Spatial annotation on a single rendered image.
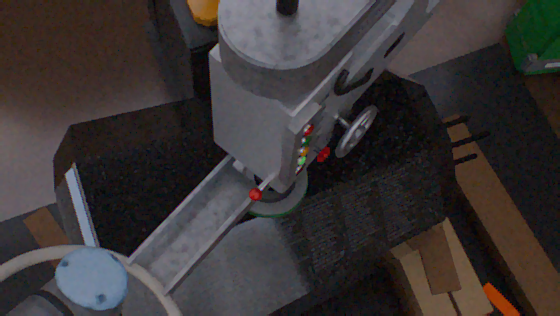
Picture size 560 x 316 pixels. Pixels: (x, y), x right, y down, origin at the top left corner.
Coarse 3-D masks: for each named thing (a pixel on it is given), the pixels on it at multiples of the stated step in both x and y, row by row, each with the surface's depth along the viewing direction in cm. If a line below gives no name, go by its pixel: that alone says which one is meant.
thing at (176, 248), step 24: (216, 168) 183; (192, 192) 180; (216, 192) 185; (240, 192) 186; (264, 192) 186; (192, 216) 182; (216, 216) 183; (240, 216) 181; (168, 240) 179; (192, 240) 180; (216, 240) 177; (144, 264) 176; (168, 264) 177; (192, 264) 173; (168, 288) 170
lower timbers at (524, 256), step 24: (456, 168) 302; (480, 168) 302; (480, 192) 298; (504, 192) 299; (480, 216) 294; (504, 216) 295; (504, 240) 291; (528, 240) 291; (504, 264) 289; (528, 264) 287; (528, 288) 284; (552, 288) 284; (408, 312) 281; (528, 312) 286; (552, 312) 280
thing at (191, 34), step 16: (160, 0) 275; (176, 0) 252; (160, 16) 292; (176, 16) 250; (192, 16) 250; (160, 32) 310; (176, 32) 260; (192, 32) 247; (208, 32) 248; (160, 48) 326; (176, 48) 280; (192, 48) 245; (208, 48) 249; (160, 64) 324; (176, 64) 298; (192, 64) 254; (208, 64) 258; (176, 80) 311; (192, 80) 265; (208, 80) 268; (176, 96) 318; (192, 96) 280
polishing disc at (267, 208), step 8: (240, 168) 209; (248, 176) 208; (304, 176) 209; (296, 184) 208; (304, 184) 208; (272, 192) 207; (288, 192) 207; (296, 192) 207; (304, 192) 207; (264, 200) 206; (272, 200) 206; (280, 200) 206; (288, 200) 206; (296, 200) 206; (256, 208) 205; (264, 208) 205; (272, 208) 205; (280, 208) 205; (288, 208) 205
